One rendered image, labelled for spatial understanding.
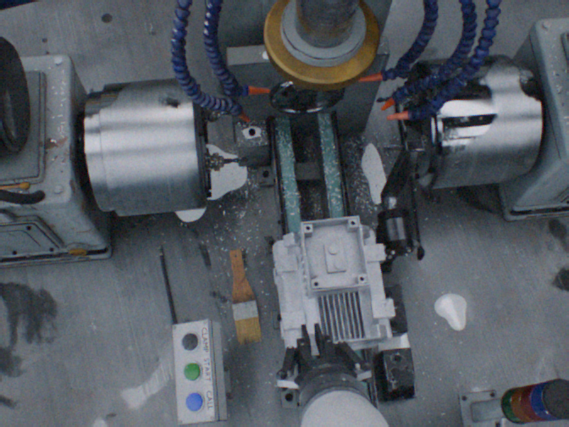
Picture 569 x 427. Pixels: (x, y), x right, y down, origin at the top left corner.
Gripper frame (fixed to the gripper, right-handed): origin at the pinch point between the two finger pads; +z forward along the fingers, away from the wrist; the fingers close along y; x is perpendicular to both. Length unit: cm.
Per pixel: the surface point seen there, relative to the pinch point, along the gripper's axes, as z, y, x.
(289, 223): 37.8, -0.4, -9.7
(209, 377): 8.8, 16.7, 8.5
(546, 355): 33, -52, 22
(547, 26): 29, -51, -45
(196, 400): 7.2, 19.0, 11.7
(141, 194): 23.8, 26.4, -20.4
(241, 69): 31, 7, -41
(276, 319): 37.4, 3.6, 10.3
